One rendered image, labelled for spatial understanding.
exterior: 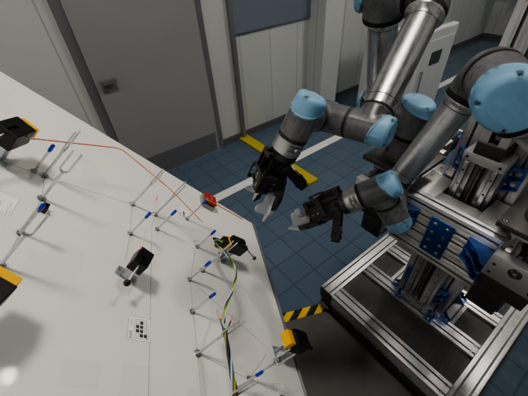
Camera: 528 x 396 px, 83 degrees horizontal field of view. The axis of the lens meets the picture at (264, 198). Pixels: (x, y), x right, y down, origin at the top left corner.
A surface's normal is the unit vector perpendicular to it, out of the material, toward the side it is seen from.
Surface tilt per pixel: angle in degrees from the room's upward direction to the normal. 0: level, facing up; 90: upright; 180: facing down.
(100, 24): 90
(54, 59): 90
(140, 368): 51
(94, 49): 90
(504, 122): 85
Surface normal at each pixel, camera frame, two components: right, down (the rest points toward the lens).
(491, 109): -0.40, 0.55
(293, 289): -0.06, -0.75
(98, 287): 0.72, -0.63
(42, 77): 0.61, 0.49
